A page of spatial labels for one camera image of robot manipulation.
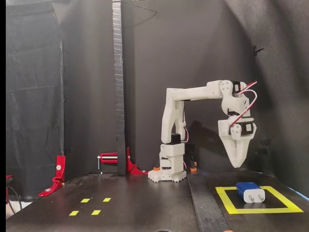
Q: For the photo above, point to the white fixed gripper jaw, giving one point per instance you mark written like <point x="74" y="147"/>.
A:
<point x="230" y="149"/>

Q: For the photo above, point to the blue white USB charger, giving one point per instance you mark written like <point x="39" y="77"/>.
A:
<point x="248" y="191"/>

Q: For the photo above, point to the orange black spring clamp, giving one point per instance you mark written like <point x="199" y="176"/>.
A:
<point x="156" y="169"/>
<point x="193" y="169"/>

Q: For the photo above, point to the red metal corner bracket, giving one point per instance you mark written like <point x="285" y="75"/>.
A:
<point x="131" y="168"/>

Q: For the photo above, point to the black cloth curtain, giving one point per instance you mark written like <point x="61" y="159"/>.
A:
<point x="33" y="96"/>

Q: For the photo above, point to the red screw clamp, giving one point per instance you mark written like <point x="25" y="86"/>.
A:
<point x="108" y="154"/>

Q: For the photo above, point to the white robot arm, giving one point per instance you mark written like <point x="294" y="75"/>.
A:
<point x="193" y="93"/>

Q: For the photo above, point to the black table strip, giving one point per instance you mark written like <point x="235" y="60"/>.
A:
<point x="205" y="207"/>

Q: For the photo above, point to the white moving gripper jaw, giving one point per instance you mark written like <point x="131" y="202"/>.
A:
<point x="242" y="149"/>

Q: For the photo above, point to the yellow tape square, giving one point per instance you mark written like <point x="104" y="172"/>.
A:
<point x="265" y="210"/>

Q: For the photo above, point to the small yellow tape marker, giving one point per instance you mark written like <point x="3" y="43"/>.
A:
<point x="96" y="212"/>
<point x="107" y="199"/>
<point x="74" y="213"/>
<point x="85" y="200"/>

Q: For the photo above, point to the black curtain clip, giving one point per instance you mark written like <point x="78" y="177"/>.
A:
<point x="255" y="50"/>

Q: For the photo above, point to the red metal angle bracket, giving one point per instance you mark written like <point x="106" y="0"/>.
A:
<point x="60" y="166"/>

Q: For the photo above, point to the black vertical post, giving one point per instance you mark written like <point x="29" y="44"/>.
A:
<point x="119" y="72"/>

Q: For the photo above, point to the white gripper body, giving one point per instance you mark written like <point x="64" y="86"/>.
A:
<point x="224" y="129"/>

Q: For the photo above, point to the black tape piece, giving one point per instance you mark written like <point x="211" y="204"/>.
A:
<point x="262" y="151"/>
<point x="265" y="142"/>

